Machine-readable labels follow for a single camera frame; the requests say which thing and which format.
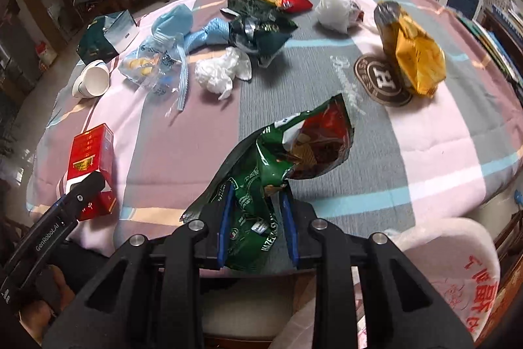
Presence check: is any blue striped plastic strip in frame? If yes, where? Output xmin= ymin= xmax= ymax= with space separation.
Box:
xmin=165 ymin=45 xmax=189 ymax=117

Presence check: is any clear plastic bag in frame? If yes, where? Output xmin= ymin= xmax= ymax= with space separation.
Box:
xmin=118 ymin=36 xmax=184 ymax=96

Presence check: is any row of books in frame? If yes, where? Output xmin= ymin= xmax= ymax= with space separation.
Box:
xmin=458 ymin=6 xmax=523 ymax=88

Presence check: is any red cigarette box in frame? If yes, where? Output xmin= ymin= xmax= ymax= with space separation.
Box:
xmin=61 ymin=123 xmax=118 ymax=221

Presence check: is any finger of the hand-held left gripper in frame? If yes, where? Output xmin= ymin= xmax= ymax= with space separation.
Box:
xmin=52 ymin=171 xmax=106 ymax=219

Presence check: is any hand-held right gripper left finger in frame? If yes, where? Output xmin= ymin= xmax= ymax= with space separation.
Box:
xmin=43 ymin=183 xmax=236 ymax=349

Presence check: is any white crumpled plastic wrap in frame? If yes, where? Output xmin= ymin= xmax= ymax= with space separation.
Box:
xmin=195 ymin=46 xmax=253 ymax=100

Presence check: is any pink grey striped blanket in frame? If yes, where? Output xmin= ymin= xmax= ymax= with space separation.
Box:
xmin=26 ymin=0 xmax=523 ymax=264

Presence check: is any light blue plastic bag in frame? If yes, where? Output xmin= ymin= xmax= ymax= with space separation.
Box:
xmin=152 ymin=3 xmax=194 ymax=47

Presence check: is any red snack packet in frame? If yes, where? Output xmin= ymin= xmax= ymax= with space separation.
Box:
xmin=253 ymin=0 xmax=313 ymax=14

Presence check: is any white paper cup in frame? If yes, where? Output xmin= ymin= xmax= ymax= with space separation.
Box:
xmin=72 ymin=60 xmax=111 ymax=99

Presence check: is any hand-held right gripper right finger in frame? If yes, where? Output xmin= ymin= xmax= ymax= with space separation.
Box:
xmin=280 ymin=190 xmax=475 ymax=349

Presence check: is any red and white container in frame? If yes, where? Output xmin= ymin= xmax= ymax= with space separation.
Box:
xmin=35 ymin=42 xmax=58 ymax=66

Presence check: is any white plastic bag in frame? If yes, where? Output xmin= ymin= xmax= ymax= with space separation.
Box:
xmin=314 ymin=0 xmax=364 ymax=33

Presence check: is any gold snack bag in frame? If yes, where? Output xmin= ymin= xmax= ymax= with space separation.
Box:
xmin=374 ymin=0 xmax=447 ymax=98

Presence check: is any dark green foil bag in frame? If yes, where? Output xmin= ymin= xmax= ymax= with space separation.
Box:
xmin=229 ymin=14 xmax=299 ymax=67

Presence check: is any green snack bag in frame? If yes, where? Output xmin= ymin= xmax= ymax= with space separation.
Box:
xmin=181 ymin=93 xmax=354 ymax=273

